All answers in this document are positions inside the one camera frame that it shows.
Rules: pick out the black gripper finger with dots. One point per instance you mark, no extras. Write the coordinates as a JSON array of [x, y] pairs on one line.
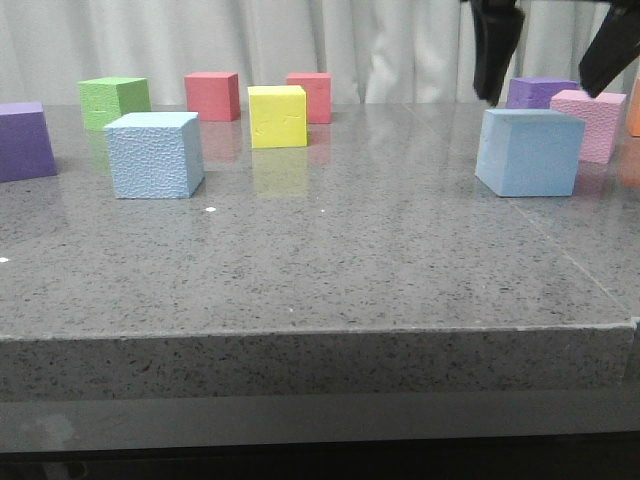
[[497, 28], [613, 48]]

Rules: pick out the smooth light blue foam block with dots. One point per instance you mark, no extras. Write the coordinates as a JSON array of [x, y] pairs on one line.
[[529, 152]]

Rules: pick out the textured light blue foam block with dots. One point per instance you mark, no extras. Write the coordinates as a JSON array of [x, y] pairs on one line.
[[155, 155]]

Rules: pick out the orange foam block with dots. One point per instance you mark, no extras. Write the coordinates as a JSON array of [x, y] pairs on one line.
[[633, 112]]

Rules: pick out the pink foam block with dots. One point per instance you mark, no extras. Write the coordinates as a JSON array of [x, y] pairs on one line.
[[602, 116]]

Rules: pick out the purple foam block right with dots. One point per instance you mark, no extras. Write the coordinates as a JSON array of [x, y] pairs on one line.
[[536, 92]]

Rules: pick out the purple foam block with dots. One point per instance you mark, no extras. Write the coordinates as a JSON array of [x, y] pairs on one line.
[[26, 150], [536, 92]]

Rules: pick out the grey curtain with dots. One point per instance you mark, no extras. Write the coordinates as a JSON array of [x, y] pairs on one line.
[[376, 51]]

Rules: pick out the red foam block behind yellow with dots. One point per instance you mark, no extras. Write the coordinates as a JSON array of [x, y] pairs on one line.
[[318, 88]]

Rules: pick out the red foam block left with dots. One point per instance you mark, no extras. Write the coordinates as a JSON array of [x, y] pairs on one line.
[[213, 95]]

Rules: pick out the green foam block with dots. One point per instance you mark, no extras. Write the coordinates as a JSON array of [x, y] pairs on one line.
[[106, 99]]

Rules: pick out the purple foam block left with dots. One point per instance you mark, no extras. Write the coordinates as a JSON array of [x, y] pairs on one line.
[[26, 150]]

